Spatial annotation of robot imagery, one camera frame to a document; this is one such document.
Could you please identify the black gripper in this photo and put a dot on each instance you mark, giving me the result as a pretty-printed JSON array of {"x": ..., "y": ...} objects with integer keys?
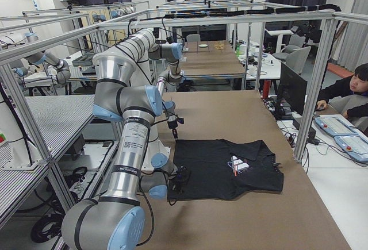
[
  {"x": 172, "y": 124},
  {"x": 180, "y": 176}
]

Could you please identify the striped workbench table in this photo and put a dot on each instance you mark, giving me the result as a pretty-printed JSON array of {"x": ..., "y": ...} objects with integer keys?
[{"x": 59, "y": 119}]

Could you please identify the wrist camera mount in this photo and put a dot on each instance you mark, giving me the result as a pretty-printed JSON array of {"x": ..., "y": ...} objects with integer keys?
[{"x": 180, "y": 120}]

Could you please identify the blue teach pendant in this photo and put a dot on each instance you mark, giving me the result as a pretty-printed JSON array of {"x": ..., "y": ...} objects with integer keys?
[{"x": 334, "y": 126}]

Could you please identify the black computer monitor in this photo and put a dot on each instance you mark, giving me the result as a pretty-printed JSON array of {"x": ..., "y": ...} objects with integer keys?
[{"x": 291, "y": 94}]

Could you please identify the seated person in black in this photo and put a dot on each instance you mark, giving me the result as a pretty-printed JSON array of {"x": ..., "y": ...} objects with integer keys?
[{"x": 355, "y": 84}]

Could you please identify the black printed t-shirt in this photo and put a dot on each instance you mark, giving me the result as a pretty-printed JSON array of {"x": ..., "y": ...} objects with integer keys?
[{"x": 221, "y": 169}]

